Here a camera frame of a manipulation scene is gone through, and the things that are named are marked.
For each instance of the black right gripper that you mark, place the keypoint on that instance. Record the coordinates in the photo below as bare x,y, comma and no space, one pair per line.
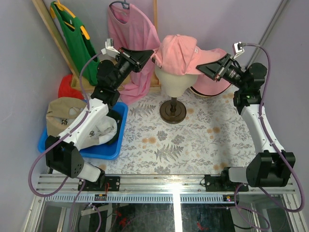
217,69

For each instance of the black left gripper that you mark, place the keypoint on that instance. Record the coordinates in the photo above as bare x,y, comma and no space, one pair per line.
130,60

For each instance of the beige straw hat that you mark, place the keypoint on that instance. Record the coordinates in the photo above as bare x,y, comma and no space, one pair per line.
199,94

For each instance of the pink baseball cap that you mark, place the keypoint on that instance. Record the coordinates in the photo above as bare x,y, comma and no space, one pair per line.
179,55

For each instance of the beige mannequin head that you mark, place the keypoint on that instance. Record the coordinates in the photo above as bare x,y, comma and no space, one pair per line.
175,85

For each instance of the blue plastic bin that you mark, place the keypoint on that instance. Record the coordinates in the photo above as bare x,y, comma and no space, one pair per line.
113,145

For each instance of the pink bucket hat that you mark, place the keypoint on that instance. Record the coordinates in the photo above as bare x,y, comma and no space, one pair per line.
208,86

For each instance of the dark round mannequin stand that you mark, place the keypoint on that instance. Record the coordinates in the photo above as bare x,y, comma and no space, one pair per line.
173,111

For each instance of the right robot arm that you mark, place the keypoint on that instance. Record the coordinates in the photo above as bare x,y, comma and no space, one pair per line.
270,166

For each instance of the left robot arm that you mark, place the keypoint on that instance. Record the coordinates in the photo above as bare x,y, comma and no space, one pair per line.
63,151

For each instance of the pink t-shirt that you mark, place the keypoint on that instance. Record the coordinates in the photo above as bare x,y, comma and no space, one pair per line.
132,29

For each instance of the blue-grey hanger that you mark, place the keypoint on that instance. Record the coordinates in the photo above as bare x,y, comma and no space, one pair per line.
124,4

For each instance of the green tank top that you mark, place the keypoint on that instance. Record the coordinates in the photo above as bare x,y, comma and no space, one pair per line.
81,50

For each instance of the green and white baseball cap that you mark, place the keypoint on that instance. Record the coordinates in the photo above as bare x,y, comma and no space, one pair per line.
116,121

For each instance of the floral table mat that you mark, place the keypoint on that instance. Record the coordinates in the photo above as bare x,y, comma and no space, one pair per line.
212,136

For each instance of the red cloth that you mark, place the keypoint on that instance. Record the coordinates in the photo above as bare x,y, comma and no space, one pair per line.
65,90

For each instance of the yellow hanger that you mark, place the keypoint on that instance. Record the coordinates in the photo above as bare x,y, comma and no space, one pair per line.
64,8

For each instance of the beige cap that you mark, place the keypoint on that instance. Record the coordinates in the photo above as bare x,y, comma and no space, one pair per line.
61,113

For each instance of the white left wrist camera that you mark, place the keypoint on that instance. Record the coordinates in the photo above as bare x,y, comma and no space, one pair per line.
109,48

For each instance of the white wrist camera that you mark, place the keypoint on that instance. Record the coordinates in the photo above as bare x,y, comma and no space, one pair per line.
238,49
109,48

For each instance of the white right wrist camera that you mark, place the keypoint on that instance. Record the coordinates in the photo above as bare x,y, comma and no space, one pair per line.
238,49

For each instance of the aluminium corner post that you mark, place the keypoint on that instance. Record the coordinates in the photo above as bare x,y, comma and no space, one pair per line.
276,16

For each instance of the aluminium mounting rail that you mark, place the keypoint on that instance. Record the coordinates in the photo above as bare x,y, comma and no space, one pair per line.
139,188

